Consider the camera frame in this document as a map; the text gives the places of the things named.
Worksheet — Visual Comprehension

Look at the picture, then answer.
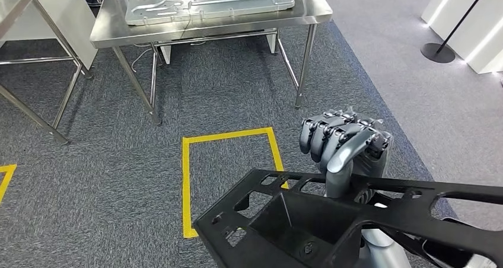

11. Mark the steel table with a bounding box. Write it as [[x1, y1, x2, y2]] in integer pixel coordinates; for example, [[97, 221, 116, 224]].
[[0, 0, 95, 145]]

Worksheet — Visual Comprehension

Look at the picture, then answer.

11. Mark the black plastic panel part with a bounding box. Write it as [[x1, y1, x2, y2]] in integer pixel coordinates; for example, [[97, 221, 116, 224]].
[[192, 169, 503, 268]]

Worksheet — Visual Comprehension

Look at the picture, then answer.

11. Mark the machined aluminium plate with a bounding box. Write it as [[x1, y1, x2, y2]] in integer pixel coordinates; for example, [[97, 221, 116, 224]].
[[124, 0, 295, 27]]

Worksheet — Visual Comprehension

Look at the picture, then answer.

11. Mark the white cable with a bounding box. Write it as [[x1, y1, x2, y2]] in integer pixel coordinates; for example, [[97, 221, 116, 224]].
[[131, 42, 158, 72]]

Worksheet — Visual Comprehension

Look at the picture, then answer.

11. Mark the steel workbench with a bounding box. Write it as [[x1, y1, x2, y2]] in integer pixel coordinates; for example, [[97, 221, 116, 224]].
[[89, 0, 334, 126]]

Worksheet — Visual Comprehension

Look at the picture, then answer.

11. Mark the white cabinet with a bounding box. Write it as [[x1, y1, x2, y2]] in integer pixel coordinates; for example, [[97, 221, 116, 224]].
[[11, 0, 99, 70]]

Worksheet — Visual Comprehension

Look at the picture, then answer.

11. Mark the black stanchion stand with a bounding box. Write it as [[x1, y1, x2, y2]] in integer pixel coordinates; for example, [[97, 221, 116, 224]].
[[420, 0, 494, 64]]

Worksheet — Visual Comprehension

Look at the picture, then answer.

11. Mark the white display stand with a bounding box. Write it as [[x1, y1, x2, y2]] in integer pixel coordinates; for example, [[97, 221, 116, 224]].
[[421, 0, 503, 75]]

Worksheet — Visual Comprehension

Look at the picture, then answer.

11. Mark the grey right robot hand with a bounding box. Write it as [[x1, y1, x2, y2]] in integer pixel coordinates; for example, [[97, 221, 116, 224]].
[[298, 107, 394, 199]]

